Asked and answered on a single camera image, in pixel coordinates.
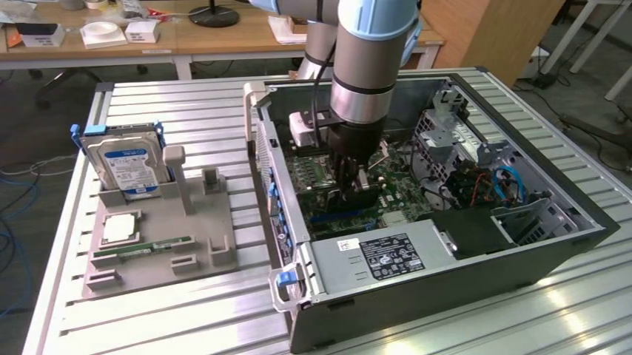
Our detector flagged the black stand foot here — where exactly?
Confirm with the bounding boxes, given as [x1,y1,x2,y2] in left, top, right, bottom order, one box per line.
[560,112,632,152]

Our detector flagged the blue wire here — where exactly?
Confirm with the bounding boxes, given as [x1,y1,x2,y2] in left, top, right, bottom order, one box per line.
[490,165,525,205]

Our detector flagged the black power adapter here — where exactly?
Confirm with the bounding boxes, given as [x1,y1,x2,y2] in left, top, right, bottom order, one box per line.
[530,72,562,90]

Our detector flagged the white floor device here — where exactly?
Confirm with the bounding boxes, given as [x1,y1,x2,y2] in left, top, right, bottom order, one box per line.
[522,46,552,81]

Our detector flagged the metal socket cover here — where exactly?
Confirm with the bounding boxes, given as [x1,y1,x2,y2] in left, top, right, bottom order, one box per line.
[377,137,393,172]

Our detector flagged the white table frame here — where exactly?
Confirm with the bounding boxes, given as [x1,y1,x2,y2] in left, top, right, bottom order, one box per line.
[537,0,632,101]

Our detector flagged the blue expansion slot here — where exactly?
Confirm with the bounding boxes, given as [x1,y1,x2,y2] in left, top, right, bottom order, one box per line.
[306,211,346,225]

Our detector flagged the grey metal disk bay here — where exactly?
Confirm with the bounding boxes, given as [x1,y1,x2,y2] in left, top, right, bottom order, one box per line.
[490,192,593,247]

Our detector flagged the white box black lid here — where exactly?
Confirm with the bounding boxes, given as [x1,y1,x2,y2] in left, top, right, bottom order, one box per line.
[13,22,67,48]

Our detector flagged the wooden cabinet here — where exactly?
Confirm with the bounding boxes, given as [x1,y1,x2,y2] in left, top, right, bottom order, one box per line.
[417,0,568,88]

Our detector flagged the black lamp base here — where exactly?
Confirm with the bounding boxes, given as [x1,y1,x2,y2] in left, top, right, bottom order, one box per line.
[188,0,240,29]

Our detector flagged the white labelled box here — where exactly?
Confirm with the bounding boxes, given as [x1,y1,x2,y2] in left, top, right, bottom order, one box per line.
[124,20,161,44]

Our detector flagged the white floor cable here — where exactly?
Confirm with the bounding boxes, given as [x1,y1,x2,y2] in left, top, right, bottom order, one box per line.
[0,154,80,178]

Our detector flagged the grey power supply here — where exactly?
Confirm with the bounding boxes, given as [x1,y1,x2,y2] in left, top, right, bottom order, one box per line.
[298,217,458,297]

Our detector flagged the green motherboard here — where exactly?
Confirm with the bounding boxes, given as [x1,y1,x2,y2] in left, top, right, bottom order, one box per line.
[283,132,430,241]

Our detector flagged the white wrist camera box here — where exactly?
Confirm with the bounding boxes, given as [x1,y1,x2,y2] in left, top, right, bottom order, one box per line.
[287,110,330,149]

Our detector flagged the silver CPU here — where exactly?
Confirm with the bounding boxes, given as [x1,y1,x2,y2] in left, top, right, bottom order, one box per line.
[97,212,144,247]

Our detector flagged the short black expansion slot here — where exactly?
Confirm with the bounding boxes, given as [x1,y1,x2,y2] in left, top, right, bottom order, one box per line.
[308,223,342,237]

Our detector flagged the grey parts rack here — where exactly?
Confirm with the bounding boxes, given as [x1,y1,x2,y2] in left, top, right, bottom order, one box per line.
[81,143,240,299]

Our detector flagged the black open PC case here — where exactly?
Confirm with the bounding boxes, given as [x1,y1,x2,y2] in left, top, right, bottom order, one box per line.
[244,72,622,354]

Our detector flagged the silver chipset heatsink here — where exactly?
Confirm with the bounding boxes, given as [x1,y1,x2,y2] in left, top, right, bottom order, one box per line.
[381,211,414,227]

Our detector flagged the red wire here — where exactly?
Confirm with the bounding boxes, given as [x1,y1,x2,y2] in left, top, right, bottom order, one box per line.
[467,173,494,204]

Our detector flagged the black chair base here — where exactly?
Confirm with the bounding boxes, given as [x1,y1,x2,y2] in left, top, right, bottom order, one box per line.
[28,66,149,110]

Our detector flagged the silver hard disk blue label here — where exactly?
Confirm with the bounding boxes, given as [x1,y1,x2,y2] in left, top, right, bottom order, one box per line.
[81,125,164,197]

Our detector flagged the green graphics card black shroud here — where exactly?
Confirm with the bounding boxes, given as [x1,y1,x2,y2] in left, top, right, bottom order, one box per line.
[294,183,383,224]

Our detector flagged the green RAM stick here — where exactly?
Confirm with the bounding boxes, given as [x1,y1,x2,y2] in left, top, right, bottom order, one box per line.
[92,236,192,260]

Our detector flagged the white foam piece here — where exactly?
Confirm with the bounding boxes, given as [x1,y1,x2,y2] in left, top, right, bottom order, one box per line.
[267,15,310,44]

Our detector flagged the wooden desk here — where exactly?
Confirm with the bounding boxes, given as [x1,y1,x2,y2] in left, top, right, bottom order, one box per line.
[0,0,445,71]

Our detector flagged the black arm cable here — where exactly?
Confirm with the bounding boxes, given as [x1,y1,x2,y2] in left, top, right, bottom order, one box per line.
[308,38,342,151]

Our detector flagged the metal disk bay cage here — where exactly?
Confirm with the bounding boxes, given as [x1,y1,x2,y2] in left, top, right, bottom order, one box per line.
[413,88,513,186]

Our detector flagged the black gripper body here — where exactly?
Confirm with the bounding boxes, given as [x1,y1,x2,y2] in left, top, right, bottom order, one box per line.
[323,121,387,166]

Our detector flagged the white square dish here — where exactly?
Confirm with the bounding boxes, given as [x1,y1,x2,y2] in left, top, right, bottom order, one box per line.
[80,21,131,50]

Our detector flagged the blue floor cable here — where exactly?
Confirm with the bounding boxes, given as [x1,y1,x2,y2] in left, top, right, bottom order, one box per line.
[0,177,40,317]

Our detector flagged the blue disk caddy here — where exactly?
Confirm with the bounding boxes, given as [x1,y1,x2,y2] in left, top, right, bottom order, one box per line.
[68,120,167,186]

